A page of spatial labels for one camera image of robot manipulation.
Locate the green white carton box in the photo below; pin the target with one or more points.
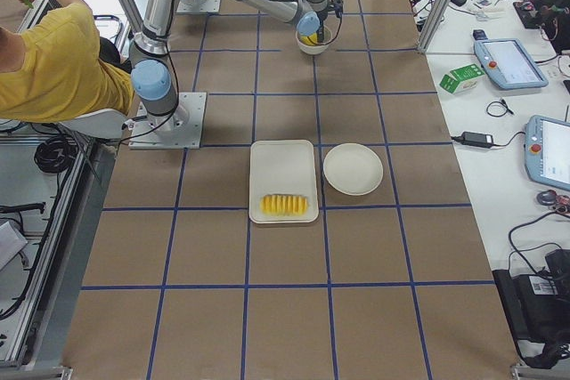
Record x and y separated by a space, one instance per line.
461 79

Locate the lower blue teach pendant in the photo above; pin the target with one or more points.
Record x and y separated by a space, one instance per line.
547 151

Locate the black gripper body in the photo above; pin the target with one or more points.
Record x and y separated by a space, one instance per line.
321 27

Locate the upper blue teach pendant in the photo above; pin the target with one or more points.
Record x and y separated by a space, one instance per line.
508 64

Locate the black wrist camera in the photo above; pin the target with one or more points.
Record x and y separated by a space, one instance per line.
337 6

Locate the person in yellow shirt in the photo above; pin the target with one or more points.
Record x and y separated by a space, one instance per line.
62 68

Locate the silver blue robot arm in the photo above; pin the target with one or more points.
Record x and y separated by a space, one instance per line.
149 51

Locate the white round plate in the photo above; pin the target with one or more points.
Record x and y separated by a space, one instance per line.
353 169

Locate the black power adapter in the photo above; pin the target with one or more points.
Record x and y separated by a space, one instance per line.
480 140

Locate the white chair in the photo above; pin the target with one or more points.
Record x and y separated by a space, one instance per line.
104 124

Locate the white rectangular tray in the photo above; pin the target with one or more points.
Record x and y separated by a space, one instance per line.
282 167

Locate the white bowl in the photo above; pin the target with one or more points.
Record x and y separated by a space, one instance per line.
318 49

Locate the yellow lemon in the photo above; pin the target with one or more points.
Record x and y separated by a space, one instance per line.
309 40

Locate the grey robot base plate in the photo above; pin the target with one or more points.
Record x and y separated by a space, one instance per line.
182 130

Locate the blue teach pendant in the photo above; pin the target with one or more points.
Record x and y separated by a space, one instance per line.
508 64
547 151

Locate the black case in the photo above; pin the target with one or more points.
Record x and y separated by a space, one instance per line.
537 308

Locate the sliced yellow fruit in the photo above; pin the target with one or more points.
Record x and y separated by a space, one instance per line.
284 204

